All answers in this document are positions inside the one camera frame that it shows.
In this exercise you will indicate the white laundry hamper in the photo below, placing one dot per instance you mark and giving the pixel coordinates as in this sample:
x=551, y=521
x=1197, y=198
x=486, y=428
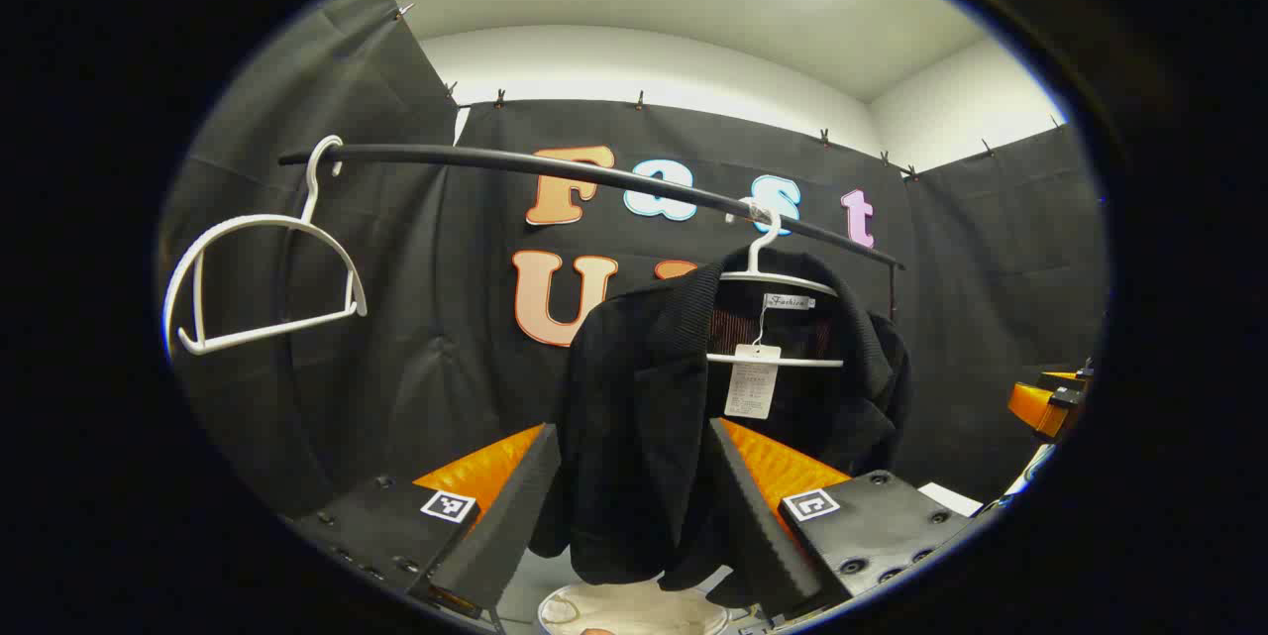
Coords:
x=634, y=612

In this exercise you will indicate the black clothes rack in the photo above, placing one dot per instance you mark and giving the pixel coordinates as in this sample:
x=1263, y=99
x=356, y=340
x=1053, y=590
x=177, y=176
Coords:
x=446, y=153

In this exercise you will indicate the black knit jacket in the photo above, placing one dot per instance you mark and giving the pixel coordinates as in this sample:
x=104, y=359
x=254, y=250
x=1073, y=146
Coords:
x=634, y=397

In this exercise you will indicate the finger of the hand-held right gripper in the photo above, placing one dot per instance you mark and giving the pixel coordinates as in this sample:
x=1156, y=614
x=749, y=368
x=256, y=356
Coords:
x=1035, y=407

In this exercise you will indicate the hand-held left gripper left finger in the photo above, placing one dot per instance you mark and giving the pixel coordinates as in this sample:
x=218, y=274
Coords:
x=505, y=526

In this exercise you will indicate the white paper garment tag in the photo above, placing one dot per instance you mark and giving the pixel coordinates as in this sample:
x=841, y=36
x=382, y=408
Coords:
x=751, y=387

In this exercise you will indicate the black backdrop cloth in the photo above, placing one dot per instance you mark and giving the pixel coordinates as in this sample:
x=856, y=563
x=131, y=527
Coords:
x=416, y=318

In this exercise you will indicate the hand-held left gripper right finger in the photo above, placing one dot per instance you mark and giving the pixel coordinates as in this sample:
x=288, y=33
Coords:
x=758, y=536

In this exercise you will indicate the white hanger with hook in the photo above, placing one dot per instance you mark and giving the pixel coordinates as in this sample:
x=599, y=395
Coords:
x=758, y=259
x=310, y=194

